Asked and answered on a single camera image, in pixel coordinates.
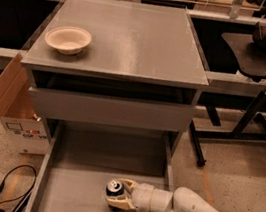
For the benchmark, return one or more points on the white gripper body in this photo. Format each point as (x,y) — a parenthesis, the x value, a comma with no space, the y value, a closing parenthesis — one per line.
(141,197)

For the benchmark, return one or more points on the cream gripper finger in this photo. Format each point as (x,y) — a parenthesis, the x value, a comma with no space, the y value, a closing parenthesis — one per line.
(129,185)
(123,204)

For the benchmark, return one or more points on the blue pepsi can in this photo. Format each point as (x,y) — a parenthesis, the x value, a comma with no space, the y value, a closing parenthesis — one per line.
(114,188)

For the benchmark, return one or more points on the grey open middle drawer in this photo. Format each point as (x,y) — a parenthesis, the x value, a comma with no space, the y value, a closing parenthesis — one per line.
(75,172)

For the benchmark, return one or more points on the grey top drawer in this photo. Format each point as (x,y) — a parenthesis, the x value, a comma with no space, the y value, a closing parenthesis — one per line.
(91,108)

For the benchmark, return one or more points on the grey drawer cabinet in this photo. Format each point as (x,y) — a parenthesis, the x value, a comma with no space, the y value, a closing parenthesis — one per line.
(137,51)

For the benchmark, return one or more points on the cardboard box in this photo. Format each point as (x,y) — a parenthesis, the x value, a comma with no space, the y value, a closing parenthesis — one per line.
(17,114)

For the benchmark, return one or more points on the white paper bowl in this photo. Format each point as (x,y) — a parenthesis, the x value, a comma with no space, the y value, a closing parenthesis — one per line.
(68,40)

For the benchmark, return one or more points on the black side table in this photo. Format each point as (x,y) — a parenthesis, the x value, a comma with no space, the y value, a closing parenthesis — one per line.
(252,63)

